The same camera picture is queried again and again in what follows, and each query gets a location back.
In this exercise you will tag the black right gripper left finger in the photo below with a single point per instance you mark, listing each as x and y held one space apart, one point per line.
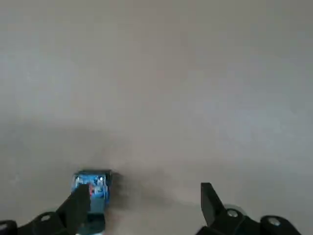
71 210

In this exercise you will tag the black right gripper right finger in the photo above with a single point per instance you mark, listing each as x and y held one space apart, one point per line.
215 210

